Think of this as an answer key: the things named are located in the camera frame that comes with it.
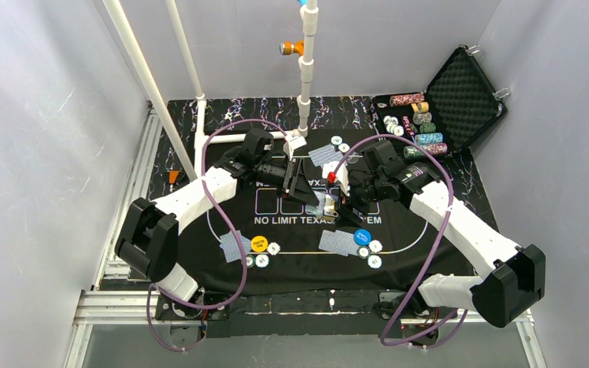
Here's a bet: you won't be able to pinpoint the blue playing card deck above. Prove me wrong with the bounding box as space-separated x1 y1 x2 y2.
322 194 341 221

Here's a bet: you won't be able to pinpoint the blue small blind button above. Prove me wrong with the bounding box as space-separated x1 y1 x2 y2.
354 228 372 246

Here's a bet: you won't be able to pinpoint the blue-backed playing card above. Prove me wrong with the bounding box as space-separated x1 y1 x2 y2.
308 144 343 167
219 232 251 263
318 230 348 256
219 232 242 262
335 230 360 256

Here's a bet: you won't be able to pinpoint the green poker chip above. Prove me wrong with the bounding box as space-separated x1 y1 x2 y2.
357 246 371 259
245 255 255 268

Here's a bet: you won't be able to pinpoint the white blue poker chip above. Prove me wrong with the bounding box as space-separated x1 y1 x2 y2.
368 240 383 254
266 242 281 256
337 143 350 153

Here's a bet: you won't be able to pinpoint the white light-blue ten chip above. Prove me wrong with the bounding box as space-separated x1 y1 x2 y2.
367 255 383 269

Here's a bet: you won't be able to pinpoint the yellow big blind button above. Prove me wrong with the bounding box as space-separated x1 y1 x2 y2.
251 235 269 253

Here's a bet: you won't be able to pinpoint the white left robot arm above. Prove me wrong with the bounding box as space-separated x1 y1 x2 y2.
115 129 318 307

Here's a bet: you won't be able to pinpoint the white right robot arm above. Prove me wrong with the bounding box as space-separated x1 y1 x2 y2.
323 139 546 328

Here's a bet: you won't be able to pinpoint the white chips in case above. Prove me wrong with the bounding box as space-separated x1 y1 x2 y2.
383 115 406 136

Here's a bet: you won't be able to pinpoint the blue chip row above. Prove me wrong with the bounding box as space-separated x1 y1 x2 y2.
414 133 444 145

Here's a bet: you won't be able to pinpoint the green and pink chip row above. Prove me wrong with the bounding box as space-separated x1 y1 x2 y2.
403 143 448 159

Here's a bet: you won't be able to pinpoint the dark green chip row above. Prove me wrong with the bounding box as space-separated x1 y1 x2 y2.
413 112 436 133

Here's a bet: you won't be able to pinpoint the black poker felt mat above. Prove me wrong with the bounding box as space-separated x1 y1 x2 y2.
177 159 472 296

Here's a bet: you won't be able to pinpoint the red white chip row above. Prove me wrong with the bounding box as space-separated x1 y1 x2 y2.
389 93 425 107

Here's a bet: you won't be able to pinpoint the yellow chip row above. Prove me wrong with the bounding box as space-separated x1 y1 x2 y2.
412 101 429 113

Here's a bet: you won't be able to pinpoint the black poker chip case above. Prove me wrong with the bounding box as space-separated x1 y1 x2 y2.
372 45 508 160

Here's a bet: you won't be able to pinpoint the orange clamp knob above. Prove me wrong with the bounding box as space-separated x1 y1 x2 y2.
279 40 304 57

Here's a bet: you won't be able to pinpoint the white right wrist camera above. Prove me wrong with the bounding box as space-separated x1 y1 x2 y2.
322 161 350 196

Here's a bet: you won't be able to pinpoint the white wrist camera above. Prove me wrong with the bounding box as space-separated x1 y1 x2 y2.
283 134 307 159
322 161 350 196

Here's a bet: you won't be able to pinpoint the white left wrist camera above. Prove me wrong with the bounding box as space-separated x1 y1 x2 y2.
283 134 307 159

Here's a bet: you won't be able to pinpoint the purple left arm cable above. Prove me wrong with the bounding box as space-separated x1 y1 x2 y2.
146 119 291 353

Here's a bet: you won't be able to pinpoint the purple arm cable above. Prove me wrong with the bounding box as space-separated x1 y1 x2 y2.
146 119 291 353
332 134 469 351

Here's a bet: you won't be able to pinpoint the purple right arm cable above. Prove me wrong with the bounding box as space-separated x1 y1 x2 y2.
332 134 469 351

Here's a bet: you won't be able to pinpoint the white PVC pipe frame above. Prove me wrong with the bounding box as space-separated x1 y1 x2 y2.
102 0 319 181

